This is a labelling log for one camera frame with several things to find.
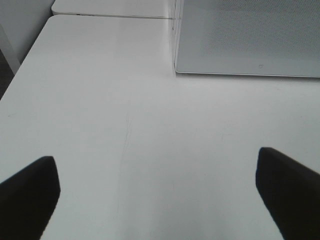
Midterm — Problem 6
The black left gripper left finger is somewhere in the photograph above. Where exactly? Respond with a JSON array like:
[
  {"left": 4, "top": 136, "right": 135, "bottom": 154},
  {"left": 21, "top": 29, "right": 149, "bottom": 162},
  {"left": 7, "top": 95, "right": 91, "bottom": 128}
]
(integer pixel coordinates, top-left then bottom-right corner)
[{"left": 0, "top": 156, "right": 61, "bottom": 240}]

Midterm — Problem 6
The white microwave door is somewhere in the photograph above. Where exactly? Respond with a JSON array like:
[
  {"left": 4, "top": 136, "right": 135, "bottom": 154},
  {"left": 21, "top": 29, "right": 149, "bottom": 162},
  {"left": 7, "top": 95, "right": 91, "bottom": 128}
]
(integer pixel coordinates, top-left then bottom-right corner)
[{"left": 175, "top": 0, "right": 320, "bottom": 78}]

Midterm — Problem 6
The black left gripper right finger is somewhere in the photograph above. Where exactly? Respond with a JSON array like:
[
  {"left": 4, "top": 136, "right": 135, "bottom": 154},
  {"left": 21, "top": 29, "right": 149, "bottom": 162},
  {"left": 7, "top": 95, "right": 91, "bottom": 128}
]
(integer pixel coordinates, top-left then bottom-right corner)
[{"left": 255, "top": 147, "right": 320, "bottom": 240}]

